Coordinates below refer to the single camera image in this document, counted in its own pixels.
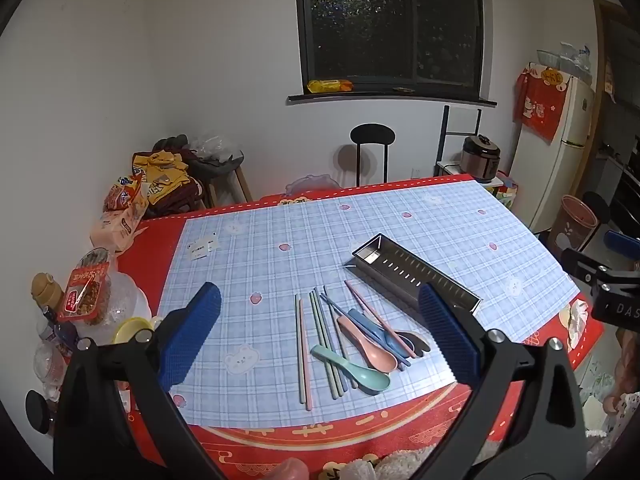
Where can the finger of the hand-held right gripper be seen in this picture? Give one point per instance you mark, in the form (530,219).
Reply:
(621,243)
(580,262)

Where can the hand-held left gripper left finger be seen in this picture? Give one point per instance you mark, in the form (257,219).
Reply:
(192,330)

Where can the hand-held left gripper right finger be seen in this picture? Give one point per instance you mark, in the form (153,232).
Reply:
(447,335)

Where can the pink spoon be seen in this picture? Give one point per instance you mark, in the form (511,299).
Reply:
(372,352)

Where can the blue spoon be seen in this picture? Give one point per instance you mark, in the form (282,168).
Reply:
(365,325)

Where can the stainless steel utensil tray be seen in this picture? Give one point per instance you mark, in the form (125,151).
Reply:
(400,265)

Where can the pink chopstick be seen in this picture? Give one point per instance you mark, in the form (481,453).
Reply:
(305,360)
(365,304)

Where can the teal spoon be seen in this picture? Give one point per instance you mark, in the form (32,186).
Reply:
(370,379)

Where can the green chopstick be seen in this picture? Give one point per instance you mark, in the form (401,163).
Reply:
(300,350)

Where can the person's right forearm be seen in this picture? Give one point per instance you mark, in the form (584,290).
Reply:
(627,362)

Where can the yellow printed mug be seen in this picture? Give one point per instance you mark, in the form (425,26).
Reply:
(131,330)

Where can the clear plastic container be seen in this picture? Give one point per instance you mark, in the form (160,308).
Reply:
(127,300)

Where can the white paper tag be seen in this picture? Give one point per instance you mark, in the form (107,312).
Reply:
(197,250)
(211,241)

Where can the white refrigerator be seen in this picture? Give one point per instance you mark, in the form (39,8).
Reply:
(555,175)

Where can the colourful box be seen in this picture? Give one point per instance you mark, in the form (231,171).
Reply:
(509,192)

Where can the blue plaid table mat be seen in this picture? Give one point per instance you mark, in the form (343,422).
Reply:
(280,270)

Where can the dark blue bottle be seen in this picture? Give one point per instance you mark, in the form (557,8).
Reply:
(60,332)

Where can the white fluffy cloth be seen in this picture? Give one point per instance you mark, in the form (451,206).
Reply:
(390,467)

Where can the brown rice cooker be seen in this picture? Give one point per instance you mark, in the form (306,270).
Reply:
(480,157)

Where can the clear plastic bottle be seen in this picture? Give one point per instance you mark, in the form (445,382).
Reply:
(50,367)

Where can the brown cap bottle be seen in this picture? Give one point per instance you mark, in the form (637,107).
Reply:
(47,292)

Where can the orange snack bag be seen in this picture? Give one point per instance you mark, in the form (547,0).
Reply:
(122,192)

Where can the wooden stool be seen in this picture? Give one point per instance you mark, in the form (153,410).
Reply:
(242,182)

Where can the red printed cloth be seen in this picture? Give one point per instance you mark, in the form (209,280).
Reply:
(540,110)

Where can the yellow and maroon clothes pile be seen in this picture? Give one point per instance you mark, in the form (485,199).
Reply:
(165,175)

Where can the person's knee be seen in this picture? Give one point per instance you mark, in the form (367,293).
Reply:
(292,470)

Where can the black round object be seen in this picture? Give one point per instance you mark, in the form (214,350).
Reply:
(37,410)

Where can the clear plastic bags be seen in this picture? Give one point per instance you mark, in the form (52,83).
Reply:
(215,147)

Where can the clear plastic cover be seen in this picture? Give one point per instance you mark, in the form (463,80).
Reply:
(310,184)

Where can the dark cloth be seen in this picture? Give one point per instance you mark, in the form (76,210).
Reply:
(170,142)

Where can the bowls and plastic bags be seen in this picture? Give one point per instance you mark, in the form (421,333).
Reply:
(565,62)

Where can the black metal rack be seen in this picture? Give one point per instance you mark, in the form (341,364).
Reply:
(444,130)

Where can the black round stool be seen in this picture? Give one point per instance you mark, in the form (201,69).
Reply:
(372,135)

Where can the black windowsill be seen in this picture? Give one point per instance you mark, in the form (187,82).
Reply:
(390,99)

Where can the yellow packet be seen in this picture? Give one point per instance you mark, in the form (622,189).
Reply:
(327,86)

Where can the dark window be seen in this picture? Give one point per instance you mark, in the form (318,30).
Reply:
(390,20)

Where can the wooden door frame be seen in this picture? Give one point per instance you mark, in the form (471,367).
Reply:
(598,110)

